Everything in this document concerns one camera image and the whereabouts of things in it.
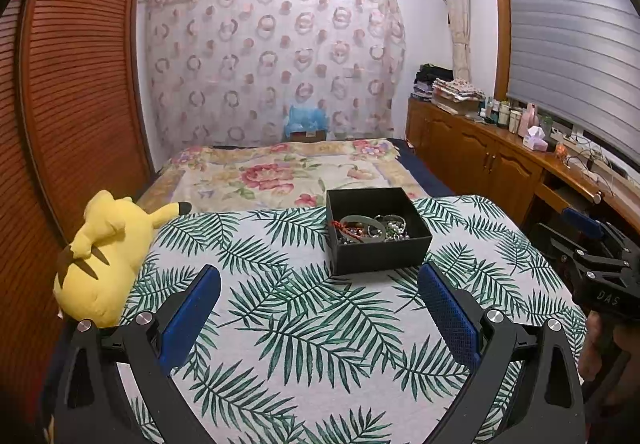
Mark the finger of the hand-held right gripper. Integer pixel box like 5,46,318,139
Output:
560,206,640,271
533,222,589,271

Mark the blue plush toy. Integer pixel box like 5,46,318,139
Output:
284,104,329,143

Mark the black jewelry box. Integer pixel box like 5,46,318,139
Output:
325,187,433,276

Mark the row of cosmetic bottles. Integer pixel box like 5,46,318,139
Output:
479,96,539,135

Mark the louvered wooden wardrobe door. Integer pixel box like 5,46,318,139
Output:
0,0,157,425

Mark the beige tied window curtain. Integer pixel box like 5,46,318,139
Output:
439,0,474,86

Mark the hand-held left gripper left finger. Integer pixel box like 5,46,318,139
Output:
37,265,222,444

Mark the ring patterned curtain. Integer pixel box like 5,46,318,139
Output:
144,0,407,151

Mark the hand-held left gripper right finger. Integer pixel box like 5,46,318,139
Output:
417,261,591,444

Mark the wooden sideboard cabinet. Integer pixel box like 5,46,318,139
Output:
404,96,640,237

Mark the floral quilt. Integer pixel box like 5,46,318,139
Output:
136,139,432,216

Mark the red cord bracelet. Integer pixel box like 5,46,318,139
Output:
331,219,362,239

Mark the pink tissue box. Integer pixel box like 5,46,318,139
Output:
522,125,549,151

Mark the pale green jade bangle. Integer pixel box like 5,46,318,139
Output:
352,217,389,241

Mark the palm leaf print blanket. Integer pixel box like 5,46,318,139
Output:
120,194,589,444

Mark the person's right hand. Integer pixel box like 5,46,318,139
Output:
579,312,640,406

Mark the grey window blind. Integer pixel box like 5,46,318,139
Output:
499,0,640,161

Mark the white pearl bracelet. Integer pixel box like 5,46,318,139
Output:
384,218,412,241

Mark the stack of folded clothes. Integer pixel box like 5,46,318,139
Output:
413,64,487,116

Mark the yellow plush toy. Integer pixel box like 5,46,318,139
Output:
53,189,193,329

